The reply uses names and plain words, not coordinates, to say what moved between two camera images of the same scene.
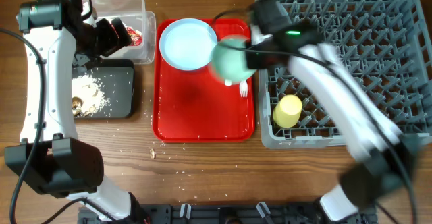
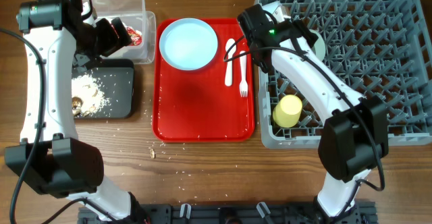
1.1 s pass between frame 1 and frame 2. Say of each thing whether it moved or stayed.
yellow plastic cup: stayed
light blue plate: stayed
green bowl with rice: moved
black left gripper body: stayed
